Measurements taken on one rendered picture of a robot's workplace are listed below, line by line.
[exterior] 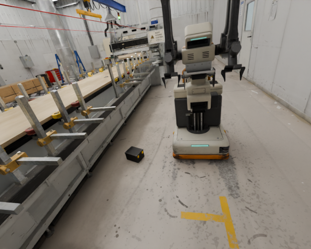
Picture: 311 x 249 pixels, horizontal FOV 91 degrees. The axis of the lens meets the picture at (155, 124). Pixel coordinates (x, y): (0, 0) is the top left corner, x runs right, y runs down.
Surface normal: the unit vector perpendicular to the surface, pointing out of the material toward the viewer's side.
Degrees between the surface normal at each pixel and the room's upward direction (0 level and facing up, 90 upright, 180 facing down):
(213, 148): 90
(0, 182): 90
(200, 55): 98
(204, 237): 0
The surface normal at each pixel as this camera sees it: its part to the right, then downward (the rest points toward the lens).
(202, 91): -0.16, 0.61
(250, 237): -0.15, -0.87
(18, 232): 0.97, -0.04
